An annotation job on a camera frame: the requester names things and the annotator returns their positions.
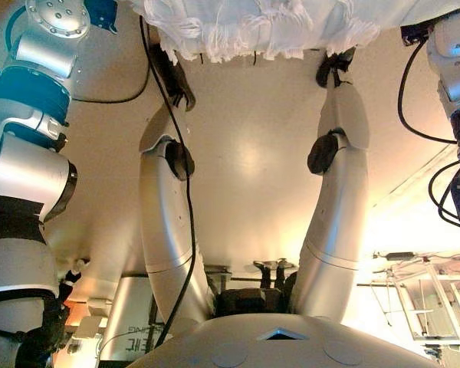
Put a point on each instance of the dark left robot hand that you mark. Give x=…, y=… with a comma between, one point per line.
x=101, y=15

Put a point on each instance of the dark right robot hand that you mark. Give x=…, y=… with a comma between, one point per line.
x=416, y=33

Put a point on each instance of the white fringed towel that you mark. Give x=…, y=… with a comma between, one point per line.
x=253, y=23

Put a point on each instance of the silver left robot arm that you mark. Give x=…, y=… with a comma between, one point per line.
x=27, y=176

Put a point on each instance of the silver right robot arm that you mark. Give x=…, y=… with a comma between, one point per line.
x=450, y=50

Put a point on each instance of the silver right robot leg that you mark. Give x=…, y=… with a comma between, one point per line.
x=337, y=230

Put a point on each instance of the silver robot leg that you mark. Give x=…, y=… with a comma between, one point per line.
x=337, y=230
x=165, y=230

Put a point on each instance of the silver left robot leg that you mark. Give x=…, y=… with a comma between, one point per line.
x=165, y=230

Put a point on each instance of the silver panel with lettering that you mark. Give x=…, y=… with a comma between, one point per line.
x=134, y=306

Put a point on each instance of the small white box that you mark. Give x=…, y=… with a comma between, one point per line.
x=92, y=326

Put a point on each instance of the dark brown box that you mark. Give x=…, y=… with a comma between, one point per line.
x=249, y=301

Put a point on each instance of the grey robot torso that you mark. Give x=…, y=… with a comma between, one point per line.
x=283, y=352

